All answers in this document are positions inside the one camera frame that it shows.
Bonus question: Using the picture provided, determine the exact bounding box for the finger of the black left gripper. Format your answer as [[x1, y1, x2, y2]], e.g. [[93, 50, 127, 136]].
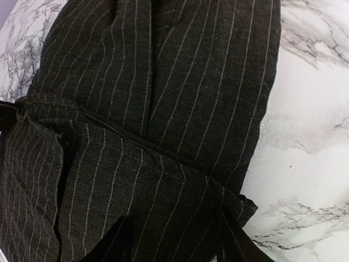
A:
[[0, 101, 19, 133]]

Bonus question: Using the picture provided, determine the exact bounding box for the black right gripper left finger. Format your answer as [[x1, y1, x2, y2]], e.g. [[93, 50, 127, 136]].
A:
[[84, 216, 134, 262]]

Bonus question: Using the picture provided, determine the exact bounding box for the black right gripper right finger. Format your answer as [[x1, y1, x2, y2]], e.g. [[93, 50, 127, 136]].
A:
[[218, 211, 273, 262]]

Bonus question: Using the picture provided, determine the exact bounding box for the black pinstriped long sleeve shirt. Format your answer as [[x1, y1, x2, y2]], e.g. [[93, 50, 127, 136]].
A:
[[1, 1, 281, 261]]

